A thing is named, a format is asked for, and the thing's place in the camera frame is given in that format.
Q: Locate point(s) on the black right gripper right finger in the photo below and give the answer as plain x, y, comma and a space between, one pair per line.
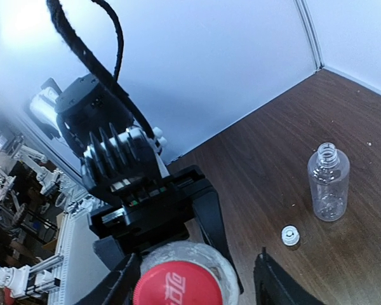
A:
273, 285

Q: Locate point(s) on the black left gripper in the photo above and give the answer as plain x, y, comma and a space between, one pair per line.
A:
151, 216

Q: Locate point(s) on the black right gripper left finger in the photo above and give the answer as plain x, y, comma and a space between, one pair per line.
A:
118, 286

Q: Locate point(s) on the white bottle cap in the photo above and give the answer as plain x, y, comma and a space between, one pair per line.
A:
290, 236

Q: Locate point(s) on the red soda bottle cap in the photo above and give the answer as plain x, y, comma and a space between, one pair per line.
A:
177, 282

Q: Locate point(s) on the red label soda bottle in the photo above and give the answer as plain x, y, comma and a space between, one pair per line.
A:
203, 255

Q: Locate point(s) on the clear plastic bottle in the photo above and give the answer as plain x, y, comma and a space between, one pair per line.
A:
328, 172

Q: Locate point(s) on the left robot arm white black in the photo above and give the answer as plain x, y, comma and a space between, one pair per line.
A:
83, 107

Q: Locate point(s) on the background white robot equipment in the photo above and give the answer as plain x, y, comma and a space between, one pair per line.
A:
43, 204

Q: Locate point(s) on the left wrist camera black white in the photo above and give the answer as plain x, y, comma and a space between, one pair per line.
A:
112, 158

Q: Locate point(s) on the left aluminium frame post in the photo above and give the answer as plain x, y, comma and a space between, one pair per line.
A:
310, 32

